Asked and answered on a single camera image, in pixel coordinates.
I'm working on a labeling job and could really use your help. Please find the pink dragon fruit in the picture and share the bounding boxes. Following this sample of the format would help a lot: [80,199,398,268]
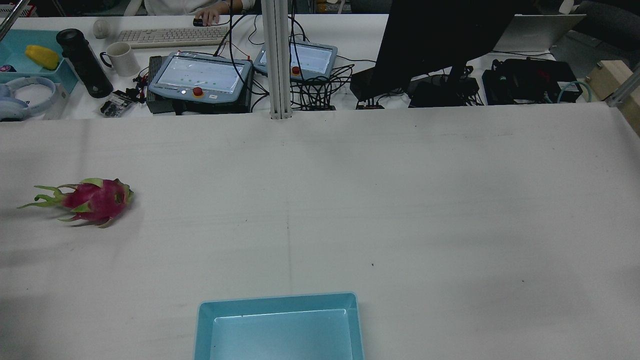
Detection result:
[17,177,135,229]

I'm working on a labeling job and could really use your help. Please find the grey teach pendant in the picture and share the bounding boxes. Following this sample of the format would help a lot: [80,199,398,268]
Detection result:
[148,51,253,105]
[253,42,338,81]

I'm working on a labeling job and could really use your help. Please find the black power adapter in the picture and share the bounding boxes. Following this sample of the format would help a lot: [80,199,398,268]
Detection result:
[409,77,481,108]

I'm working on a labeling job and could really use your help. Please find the light blue plastic bin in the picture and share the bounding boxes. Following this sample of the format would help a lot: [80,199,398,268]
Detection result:
[193,292,365,360]

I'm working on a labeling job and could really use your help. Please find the black Huawei monitor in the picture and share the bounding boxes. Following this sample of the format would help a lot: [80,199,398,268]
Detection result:
[371,0,533,96]

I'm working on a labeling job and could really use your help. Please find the person's bare hand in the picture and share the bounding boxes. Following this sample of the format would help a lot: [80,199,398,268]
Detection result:
[196,1,232,27]

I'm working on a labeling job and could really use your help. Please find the white keyboard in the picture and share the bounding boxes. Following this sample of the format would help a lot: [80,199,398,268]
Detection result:
[116,26,232,49]

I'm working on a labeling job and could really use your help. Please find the packet of black parts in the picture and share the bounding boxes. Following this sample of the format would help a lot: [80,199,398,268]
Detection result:
[99,90,135,119]

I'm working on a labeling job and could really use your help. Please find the white mug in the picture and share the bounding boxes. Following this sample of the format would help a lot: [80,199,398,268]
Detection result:
[99,42,141,77]

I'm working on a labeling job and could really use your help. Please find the person's white shirt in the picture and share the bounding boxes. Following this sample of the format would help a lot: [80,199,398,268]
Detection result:
[144,0,244,17]

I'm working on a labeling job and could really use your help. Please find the black bottle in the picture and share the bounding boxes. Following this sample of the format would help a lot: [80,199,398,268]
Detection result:
[56,28,114,99]

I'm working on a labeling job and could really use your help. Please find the silver laptop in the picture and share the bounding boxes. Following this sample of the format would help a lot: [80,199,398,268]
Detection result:
[492,14,587,52]

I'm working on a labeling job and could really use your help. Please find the light blue headphones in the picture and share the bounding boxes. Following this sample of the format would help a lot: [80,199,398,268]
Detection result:
[0,76,57,122]

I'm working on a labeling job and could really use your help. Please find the wooden box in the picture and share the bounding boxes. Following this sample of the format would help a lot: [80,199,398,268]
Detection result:
[585,60,640,137]

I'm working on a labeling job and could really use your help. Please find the teal storage tray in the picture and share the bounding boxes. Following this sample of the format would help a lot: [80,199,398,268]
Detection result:
[0,29,80,93]

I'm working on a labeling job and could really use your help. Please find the black cable bundle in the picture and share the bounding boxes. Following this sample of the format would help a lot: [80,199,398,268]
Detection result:
[292,62,357,111]

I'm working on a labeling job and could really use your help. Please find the aluminium profile post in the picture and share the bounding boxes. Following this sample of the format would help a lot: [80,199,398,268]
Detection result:
[260,0,293,120]

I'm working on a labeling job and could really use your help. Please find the green cable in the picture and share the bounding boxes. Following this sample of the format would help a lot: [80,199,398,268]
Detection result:
[556,80,593,105]

